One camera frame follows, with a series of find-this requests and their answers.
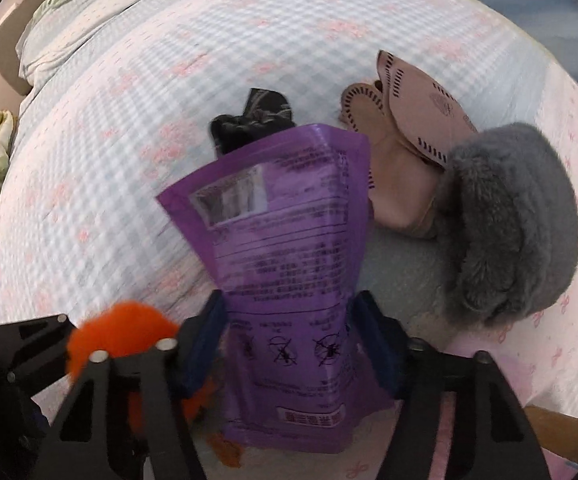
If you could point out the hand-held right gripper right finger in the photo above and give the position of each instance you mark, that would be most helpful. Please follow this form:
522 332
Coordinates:
375 340

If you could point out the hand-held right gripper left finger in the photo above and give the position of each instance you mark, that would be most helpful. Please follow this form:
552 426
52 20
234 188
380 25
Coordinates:
208 332

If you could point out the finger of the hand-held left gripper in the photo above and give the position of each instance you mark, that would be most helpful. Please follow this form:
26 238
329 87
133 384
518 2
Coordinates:
34 342

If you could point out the orange fluffy plush toy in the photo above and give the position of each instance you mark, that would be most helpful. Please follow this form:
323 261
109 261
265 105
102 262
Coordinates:
119 327

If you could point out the purple plastic pouch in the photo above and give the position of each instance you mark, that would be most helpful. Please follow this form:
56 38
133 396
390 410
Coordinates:
284 270

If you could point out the pink bow print sheet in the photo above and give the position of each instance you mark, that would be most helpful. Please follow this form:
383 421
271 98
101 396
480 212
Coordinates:
564 310

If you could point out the black knitted sock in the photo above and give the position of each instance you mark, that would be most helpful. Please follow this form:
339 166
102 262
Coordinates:
251 122

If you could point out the pink stitched slipper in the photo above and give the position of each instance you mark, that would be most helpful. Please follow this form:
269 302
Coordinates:
364 105
426 110

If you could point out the brown headboard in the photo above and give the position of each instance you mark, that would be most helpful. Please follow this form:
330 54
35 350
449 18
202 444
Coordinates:
6 55

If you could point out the wooden bed frame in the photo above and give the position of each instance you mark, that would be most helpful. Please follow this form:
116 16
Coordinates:
566 435

